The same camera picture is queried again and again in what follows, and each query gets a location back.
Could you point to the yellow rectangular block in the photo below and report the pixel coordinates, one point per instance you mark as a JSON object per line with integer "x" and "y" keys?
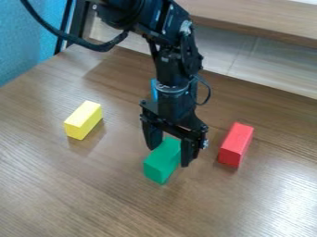
{"x": 83, "y": 119}

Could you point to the red rectangular block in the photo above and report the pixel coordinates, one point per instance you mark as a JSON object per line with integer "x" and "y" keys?
{"x": 236, "y": 143}

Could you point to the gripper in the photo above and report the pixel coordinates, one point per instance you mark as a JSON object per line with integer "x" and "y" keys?
{"x": 173, "y": 108}

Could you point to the green rectangular block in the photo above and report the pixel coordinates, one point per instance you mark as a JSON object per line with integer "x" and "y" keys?
{"x": 163, "y": 162}

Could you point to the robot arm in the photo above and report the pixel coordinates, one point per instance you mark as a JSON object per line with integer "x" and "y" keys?
{"x": 165, "y": 40}

